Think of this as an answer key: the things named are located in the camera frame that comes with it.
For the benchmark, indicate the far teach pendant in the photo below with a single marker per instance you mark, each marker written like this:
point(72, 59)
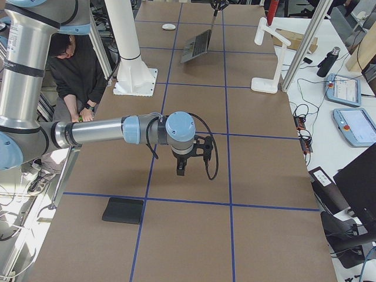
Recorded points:
point(343, 90)

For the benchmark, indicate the white desk lamp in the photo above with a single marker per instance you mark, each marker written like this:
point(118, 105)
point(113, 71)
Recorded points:
point(268, 85)

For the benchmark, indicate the white computer mouse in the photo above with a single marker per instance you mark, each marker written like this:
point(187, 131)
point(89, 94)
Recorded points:
point(168, 27)

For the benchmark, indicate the grey laptop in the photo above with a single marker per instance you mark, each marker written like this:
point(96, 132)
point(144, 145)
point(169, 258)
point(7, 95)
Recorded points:
point(199, 44)

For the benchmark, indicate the black mouse pad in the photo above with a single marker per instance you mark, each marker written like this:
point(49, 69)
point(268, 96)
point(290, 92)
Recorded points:
point(122, 210)

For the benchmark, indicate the red cylinder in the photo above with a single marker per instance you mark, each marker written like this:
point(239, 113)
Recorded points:
point(272, 11)

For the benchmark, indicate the aluminium frame post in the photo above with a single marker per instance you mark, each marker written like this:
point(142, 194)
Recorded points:
point(310, 32)

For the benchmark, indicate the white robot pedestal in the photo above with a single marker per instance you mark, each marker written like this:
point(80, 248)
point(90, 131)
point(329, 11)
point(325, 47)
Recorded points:
point(134, 78)

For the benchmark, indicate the black water bottle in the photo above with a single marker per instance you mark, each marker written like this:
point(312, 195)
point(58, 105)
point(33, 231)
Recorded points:
point(326, 64)

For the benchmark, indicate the seated person in black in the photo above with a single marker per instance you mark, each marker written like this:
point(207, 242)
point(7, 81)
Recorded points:
point(79, 78)

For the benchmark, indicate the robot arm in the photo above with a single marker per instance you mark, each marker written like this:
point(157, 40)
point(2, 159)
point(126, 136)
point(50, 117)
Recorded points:
point(23, 138)

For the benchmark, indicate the cardboard box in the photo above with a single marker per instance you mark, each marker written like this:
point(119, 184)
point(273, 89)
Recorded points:
point(296, 39)

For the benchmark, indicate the black monitor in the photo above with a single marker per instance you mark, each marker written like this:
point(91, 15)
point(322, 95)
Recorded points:
point(356, 183)

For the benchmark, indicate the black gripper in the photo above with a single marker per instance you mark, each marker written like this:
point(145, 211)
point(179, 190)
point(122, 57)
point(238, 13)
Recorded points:
point(215, 12)
point(181, 157)

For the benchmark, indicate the teach pendant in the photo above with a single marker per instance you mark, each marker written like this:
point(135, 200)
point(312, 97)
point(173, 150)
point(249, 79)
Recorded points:
point(356, 126)
point(343, 90)

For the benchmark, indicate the near teach pendant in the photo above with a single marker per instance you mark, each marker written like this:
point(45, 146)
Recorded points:
point(356, 126)

